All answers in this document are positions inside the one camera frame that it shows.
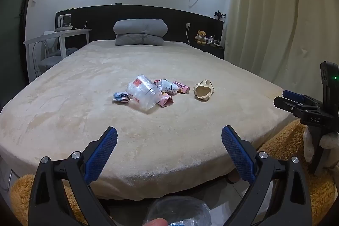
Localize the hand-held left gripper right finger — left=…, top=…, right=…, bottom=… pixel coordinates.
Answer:
left=221, top=125, right=314, bottom=226

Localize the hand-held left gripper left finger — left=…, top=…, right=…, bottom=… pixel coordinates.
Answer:
left=28, top=126, right=118, bottom=226

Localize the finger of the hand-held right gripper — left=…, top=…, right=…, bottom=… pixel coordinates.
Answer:
left=274, top=96, right=322, bottom=120
left=282, top=90, right=322, bottom=107

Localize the blue wrapper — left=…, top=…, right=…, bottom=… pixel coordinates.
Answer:
left=113, top=92, right=130, bottom=104

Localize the crushed beige paper cup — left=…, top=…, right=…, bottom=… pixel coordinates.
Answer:
left=193, top=79, right=215, bottom=101

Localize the crushed clear plastic cup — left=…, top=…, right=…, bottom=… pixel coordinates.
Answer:
left=125, top=74, right=162, bottom=111

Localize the pink wrapper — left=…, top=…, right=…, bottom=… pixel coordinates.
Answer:
left=157, top=93, right=174, bottom=107

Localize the pink printed packet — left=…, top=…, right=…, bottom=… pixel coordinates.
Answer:
left=172, top=81, right=190, bottom=94

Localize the person's right hand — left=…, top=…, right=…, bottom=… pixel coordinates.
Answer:
left=303, top=127, right=339, bottom=163

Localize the bed with beige blanket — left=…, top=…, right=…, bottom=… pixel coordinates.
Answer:
left=0, top=39, right=295, bottom=201

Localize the person's right leg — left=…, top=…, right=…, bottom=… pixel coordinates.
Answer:
left=257, top=119, right=339, bottom=226

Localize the cream curtain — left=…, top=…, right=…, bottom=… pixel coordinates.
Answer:
left=223, top=0, right=339, bottom=101

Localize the cluster of small bottles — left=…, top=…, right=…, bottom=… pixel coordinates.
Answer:
left=207, top=35, right=222, bottom=48

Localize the white chair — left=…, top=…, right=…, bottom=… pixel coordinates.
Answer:
left=32, top=30, right=79, bottom=79

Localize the brown teddy bear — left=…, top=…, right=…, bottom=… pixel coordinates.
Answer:
left=195, top=30, right=208, bottom=46

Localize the white table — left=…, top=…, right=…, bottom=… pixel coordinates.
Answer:
left=22, top=28, right=93, bottom=58

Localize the black headboard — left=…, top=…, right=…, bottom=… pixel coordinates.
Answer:
left=55, top=4, right=225, bottom=60

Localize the white electric kettle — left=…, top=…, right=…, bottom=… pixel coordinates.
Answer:
left=55, top=14, right=74, bottom=32

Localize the black television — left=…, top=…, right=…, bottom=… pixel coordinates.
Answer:
left=0, top=0, right=45, bottom=112

